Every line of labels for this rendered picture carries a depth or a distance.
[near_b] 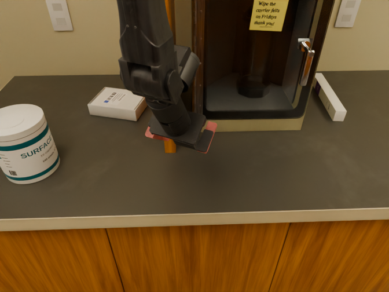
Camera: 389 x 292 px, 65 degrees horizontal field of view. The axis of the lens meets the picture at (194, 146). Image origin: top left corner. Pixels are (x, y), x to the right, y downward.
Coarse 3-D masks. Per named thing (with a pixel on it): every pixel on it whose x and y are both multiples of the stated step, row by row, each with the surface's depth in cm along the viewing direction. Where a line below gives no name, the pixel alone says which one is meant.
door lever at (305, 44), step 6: (306, 42) 72; (300, 48) 73; (306, 48) 71; (306, 54) 70; (312, 54) 69; (306, 60) 70; (312, 60) 70; (306, 66) 71; (306, 72) 72; (300, 78) 73; (306, 78) 73; (300, 84) 74
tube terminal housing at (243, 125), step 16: (192, 0) 70; (192, 16) 73; (192, 32) 76; (192, 48) 79; (192, 96) 90; (224, 128) 89; (240, 128) 89; (256, 128) 89; (272, 128) 89; (288, 128) 90
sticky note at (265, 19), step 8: (256, 0) 66; (264, 0) 66; (272, 0) 66; (280, 0) 66; (288, 0) 66; (256, 8) 67; (264, 8) 67; (272, 8) 67; (280, 8) 67; (256, 16) 68; (264, 16) 68; (272, 16) 68; (280, 16) 68; (256, 24) 69; (264, 24) 69; (272, 24) 69; (280, 24) 69
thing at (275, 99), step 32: (224, 0) 66; (320, 0) 66; (224, 32) 70; (256, 32) 70; (288, 32) 71; (320, 32) 71; (224, 64) 75; (256, 64) 75; (288, 64) 76; (224, 96) 81; (256, 96) 81; (288, 96) 81
